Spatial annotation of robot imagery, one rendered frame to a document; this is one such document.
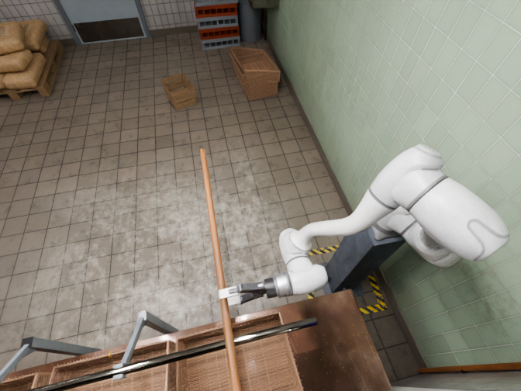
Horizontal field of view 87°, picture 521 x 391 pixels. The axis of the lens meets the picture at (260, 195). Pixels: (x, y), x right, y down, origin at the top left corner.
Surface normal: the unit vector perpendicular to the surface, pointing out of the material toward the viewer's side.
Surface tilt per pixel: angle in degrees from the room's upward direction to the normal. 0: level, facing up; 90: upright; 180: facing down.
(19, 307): 0
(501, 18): 90
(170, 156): 0
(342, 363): 0
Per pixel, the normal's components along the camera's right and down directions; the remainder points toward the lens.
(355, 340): 0.00, -0.56
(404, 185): -0.82, 0.02
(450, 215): -0.56, -0.07
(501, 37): -0.97, 0.18
